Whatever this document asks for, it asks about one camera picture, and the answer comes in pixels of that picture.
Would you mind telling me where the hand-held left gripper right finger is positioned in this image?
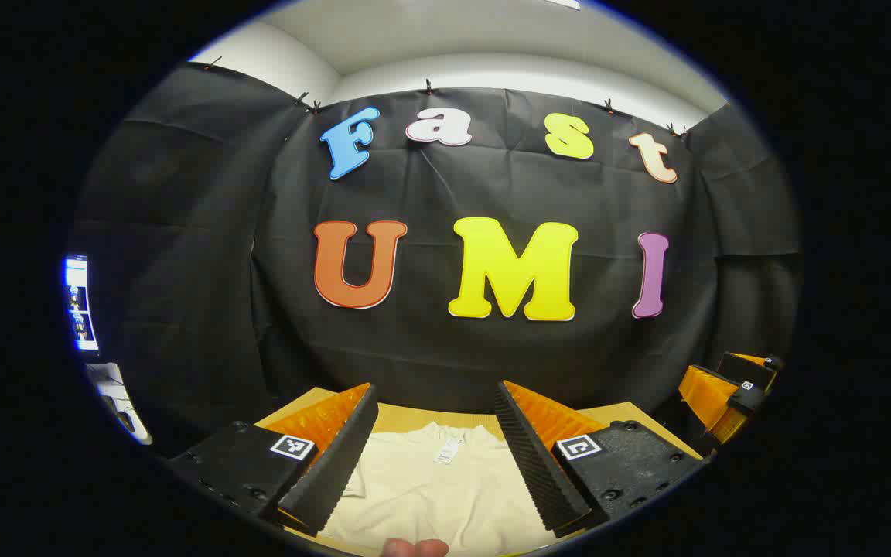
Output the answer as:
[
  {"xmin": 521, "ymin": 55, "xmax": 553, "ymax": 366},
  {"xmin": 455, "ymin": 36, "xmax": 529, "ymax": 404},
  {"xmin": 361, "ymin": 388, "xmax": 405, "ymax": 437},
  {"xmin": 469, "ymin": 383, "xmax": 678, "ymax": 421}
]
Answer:
[{"xmin": 494, "ymin": 380, "xmax": 705, "ymax": 540}]

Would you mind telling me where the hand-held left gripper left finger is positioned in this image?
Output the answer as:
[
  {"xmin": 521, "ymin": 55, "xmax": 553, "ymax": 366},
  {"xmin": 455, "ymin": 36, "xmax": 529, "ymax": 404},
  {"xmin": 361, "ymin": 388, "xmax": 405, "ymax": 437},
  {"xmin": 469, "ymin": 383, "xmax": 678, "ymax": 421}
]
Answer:
[{"xmin": 169, "ymin": 382, "xmax": 379, "ymax": 536}]

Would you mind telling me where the cream knit sweater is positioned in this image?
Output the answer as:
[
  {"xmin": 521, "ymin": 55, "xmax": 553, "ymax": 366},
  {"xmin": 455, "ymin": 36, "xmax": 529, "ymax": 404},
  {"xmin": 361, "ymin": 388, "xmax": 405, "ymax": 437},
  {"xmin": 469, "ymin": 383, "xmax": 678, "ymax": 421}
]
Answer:
[{"xmin": 320, "ymin": 422, "xmax": 558, "ymax": 556}]

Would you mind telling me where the black backdrop cloth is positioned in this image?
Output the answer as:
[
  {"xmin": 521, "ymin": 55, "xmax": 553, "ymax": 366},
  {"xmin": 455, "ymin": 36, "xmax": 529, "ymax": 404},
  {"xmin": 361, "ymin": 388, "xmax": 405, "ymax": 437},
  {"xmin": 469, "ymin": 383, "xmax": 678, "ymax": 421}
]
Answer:
[{"xmin": 74, "ymin": 62, "xmax": 804, "ymax": 457}]

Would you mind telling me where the white side desk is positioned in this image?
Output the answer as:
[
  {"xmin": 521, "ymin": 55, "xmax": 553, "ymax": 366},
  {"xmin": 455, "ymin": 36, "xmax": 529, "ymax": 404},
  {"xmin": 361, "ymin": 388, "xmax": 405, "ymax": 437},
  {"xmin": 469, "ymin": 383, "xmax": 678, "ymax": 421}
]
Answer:
[{"xmin": 86, "ymin": 361, "xmax": 154, "ymax": 446}]

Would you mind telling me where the computer monitor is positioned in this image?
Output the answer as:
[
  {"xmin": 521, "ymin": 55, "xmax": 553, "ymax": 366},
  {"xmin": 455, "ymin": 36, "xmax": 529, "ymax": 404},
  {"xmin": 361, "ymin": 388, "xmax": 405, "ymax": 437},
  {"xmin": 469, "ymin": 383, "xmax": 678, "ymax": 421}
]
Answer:
[{"xmin": 64, "ymin": 255, "xmax": 100, "ymax": 354}]

